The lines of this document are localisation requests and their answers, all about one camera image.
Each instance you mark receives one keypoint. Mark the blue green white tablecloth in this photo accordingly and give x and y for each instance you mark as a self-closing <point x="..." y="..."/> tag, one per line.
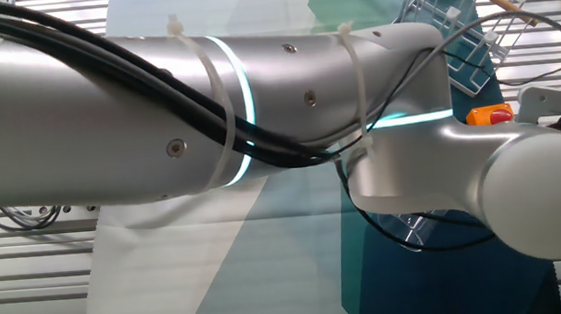
<point x="270" y="278"/>

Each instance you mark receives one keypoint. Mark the white zip tie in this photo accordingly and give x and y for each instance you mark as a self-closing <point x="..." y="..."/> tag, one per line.
<point x="359" y="80"/>
<point x="224" y="106"/>

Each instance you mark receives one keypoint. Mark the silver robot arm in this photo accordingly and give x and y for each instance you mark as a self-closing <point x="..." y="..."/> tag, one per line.
<point x="83" y="132"/>

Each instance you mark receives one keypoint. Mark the clear glass mug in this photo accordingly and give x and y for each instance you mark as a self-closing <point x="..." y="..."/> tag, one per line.
<point x="416" y="226"/>

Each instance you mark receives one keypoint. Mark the orange emergency stop button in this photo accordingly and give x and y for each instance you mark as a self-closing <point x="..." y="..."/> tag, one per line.
<point x="483" y="116"/>

